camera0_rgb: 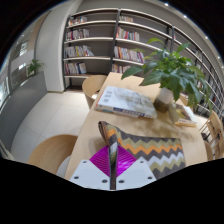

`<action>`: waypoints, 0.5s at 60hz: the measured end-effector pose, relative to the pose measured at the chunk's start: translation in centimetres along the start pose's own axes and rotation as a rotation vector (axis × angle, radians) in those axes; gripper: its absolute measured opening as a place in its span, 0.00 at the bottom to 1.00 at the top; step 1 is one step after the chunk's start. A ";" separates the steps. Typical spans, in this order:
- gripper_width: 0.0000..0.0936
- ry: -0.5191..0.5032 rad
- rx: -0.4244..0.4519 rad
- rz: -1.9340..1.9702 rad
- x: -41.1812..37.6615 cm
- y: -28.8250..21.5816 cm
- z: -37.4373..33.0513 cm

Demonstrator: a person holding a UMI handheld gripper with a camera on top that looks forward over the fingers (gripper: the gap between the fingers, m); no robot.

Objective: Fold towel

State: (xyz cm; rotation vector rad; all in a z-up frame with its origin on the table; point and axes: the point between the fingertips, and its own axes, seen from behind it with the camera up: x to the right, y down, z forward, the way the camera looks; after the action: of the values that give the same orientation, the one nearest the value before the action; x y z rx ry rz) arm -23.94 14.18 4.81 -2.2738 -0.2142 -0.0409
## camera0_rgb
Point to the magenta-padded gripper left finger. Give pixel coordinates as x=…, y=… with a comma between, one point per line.
x=88, y=173

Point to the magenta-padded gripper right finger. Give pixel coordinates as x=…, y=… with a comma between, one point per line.
x=136, y=173

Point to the zigzag-patterned grey-backed towel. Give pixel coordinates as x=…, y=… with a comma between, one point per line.
x=150, y=146

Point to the light wooden round-backed chair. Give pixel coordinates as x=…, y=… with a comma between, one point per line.
x=93, y=86
x=53, y=151
x=208, y=151
x=184, y=100

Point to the large white-covered book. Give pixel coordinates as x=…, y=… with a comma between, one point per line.
x=126, y=101

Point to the yellow-edged picture book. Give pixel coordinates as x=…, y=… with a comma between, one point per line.
x=185, y=116

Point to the wooden slatted side chair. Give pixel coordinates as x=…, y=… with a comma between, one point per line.
x=215, y=130

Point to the green potted plant white pot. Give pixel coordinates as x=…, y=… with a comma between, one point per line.
x=170, y=73

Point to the small green background plant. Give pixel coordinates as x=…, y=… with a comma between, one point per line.
x=33, y=66

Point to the grey shelf unit with books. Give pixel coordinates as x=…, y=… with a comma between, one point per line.
x=90, y=30

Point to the ceiling lights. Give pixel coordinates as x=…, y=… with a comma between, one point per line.
x=185, y=16

